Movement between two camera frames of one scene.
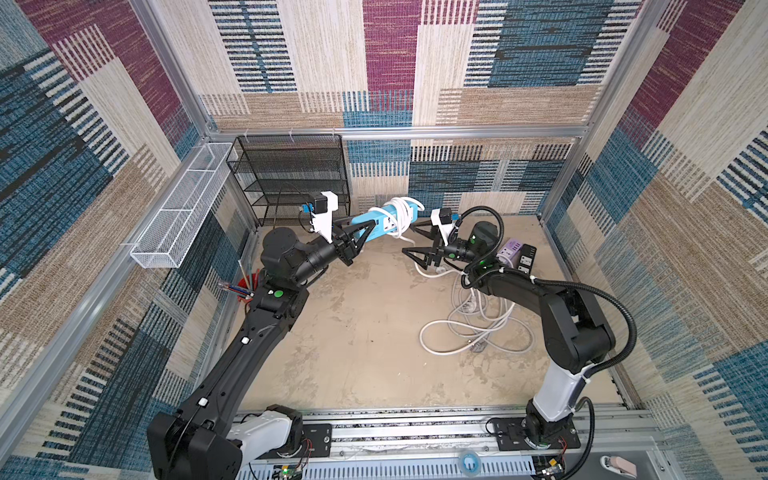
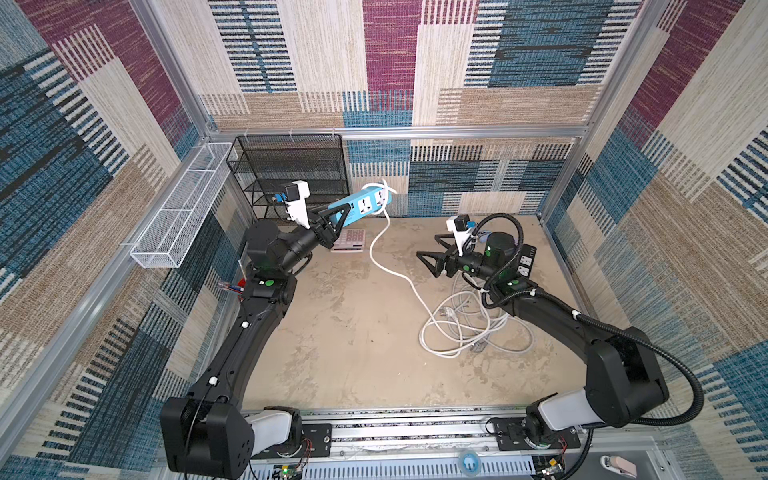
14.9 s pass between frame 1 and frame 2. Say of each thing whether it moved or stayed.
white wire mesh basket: stayed
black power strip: stayed
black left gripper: moved
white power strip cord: moved
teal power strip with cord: moved
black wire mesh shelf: stayed
